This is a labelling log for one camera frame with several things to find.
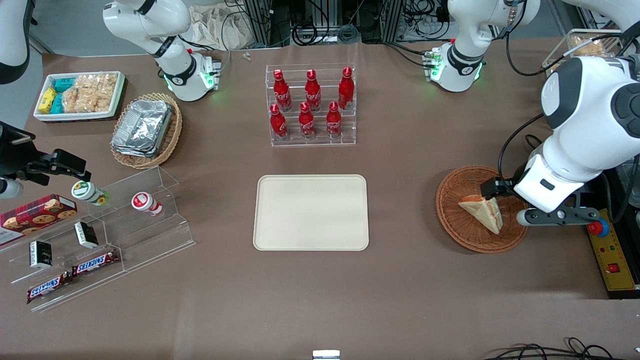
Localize green-capped yoghurt bottle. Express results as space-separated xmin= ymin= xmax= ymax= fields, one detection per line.
xmin=71 ymin=181 xmax=109 ymax=207

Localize clear acrylic bottle rack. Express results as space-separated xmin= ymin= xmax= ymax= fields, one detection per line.
xmin=265 ymin=62 xmax=357 ymax=147

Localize white rectangular snack tray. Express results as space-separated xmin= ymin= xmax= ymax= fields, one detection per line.
xmin=33 ymin=71 xmax=126 ymax=122

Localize light wicker basket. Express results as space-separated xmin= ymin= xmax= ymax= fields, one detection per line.
xmin=110 ymin=92 xmax=183 ymax=170

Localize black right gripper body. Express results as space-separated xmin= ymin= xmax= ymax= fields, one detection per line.
xmin=0 ymin=122 xmax=51 ymax=180

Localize red tartan cookie box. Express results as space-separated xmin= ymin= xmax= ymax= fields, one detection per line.
xmin=0 ymin=194 xmax=78 ymax=246

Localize clear acrylic stepped shelf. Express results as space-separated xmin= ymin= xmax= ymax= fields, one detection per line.
xmin=0 ymin=166 xmax=196 ymax=313

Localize yellow emergency stop box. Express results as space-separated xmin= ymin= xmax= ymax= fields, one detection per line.
xmin=586 ymin=210 xmax=638 ymax=292

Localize black floor cables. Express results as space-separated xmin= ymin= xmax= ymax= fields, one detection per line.
xmin=482 ymin=337 xmax=640 ymax=360

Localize beige plastic tray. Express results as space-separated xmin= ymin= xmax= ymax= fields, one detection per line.
xmin=253 ymin=174 xmax=370 ymax=252

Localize small black white box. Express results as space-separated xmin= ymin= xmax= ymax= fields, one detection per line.
xmin=29 ymin=240 xmax=54 ymax=269
xmin=74 ymin=221 xmax=99 ymax=249

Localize red cola bottle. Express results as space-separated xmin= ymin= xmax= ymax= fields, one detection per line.
xmin=273 ymin=69 xmax=293 ymax=112
xmin=298 ymin=101 xmax=316 ymax=140
xmin=326 ymin=101 xmax=342 ymax=139
xmin=338 ymin=66 xmax=355 ymax=110
xmin=270 ymin=103 xmax=289 ymax=141
xmin=305 ymin=69 xmax=322 ymax=112

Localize coiled black cable bundle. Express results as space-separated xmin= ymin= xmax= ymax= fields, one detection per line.
xmin=291 ymin=21 xmax=362 ymax=46

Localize clear plastic container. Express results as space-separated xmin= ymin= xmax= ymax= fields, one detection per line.
xmin=617 ymin=160 xmax=640 ymax=208

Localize black appliance base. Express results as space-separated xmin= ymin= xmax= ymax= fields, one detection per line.
xmin=575 ymin=165 xmax=640 ymax=301

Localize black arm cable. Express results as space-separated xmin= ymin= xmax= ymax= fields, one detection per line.
xmin=497 ymin=114 xmax=546 ymax=183

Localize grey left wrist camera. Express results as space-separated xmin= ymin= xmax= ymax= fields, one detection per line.
xmin=516 ymin=206 xmax=602 ymax=227

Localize clear bag of rice crackers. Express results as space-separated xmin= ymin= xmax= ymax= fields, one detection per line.
xmin=62 ymin=74 xmax=118 ymax=114

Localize beige cloth bag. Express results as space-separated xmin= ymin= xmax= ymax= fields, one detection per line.
xmin=187 ymin=5 xmax=251 ymax=51

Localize red-capped yoghurt bottle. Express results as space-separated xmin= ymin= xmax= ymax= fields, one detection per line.
xmin=131 ymin=192 xmax=164 ymax=217

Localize aluminium frame post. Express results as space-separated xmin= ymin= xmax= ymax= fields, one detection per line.
xmin=382 ymin=0 xmax=407 ymax=44
xmin=244 ymin=0 xmax=291 ymax=49

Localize stack of foil trays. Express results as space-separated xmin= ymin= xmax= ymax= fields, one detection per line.
xmin=111 ymin=99 xmax=173 ymax=158

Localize Snickers chocolate bar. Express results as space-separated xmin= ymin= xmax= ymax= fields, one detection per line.
xmin=71 ymin=249 xmax=121 ymax=277
xmin=26 ymin=272 xmax=71 ymax=305

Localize white wire rack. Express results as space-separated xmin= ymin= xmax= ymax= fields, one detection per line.
xmin=542 ymin=29 xmax=640 ymax=76

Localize yellow snack packet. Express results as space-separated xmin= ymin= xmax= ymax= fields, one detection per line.
xmin=39 ymin=87 xmax=58 ymax=115

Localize triangular sandwich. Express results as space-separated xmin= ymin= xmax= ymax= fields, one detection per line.
xmin=458 ymin=195 xmax=503 ymax=235

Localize brown wicker basket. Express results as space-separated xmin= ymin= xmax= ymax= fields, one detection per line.
xmin=435 ymin=165 xmax=530 ymax=254

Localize bagged fried snack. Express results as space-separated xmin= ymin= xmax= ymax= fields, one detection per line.
xmin=571 ymin=36 xmax=607 ymax=57

